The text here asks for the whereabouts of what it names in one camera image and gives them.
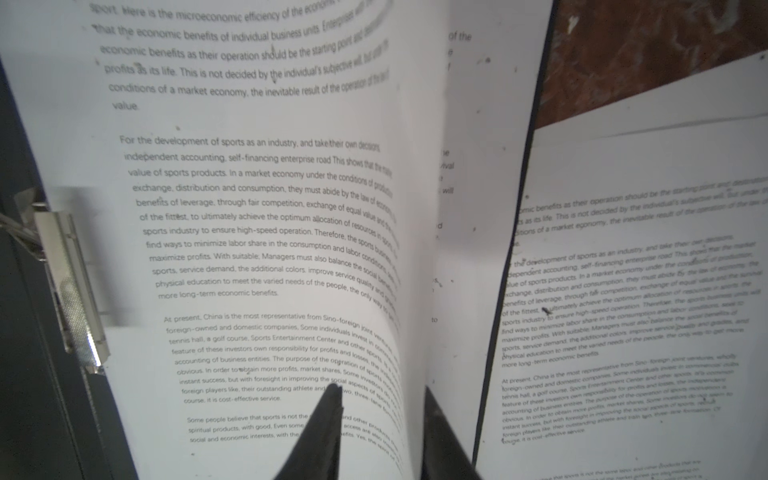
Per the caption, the silver folder clip mechanism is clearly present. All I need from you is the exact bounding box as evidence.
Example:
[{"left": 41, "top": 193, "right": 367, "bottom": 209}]
[{"left": 1, "top": 188, "right": 110, "bottom": 375}]

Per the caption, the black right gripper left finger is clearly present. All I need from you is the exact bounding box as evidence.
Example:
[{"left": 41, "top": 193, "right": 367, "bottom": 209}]
[{"left": 275, "top": 383, "right": 343, "bottom": 480}]

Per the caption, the printed paper stack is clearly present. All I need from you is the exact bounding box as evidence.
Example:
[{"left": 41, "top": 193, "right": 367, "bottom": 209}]
[
  {"left": 533, "top": 51, "right": 767, "bottom": 147},
  {"left": 477, "top": 117, "right": 767, "bottom": 479}
]

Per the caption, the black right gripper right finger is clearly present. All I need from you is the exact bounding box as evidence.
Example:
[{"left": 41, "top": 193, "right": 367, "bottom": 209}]
[{"left": 421, "top": 388, "right": 480, "bottom": 480}]

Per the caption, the black file folder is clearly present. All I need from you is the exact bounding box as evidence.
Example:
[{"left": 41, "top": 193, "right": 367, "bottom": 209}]
[{"left": 0, "top": 0, "right": 562, "bottom": 480}]

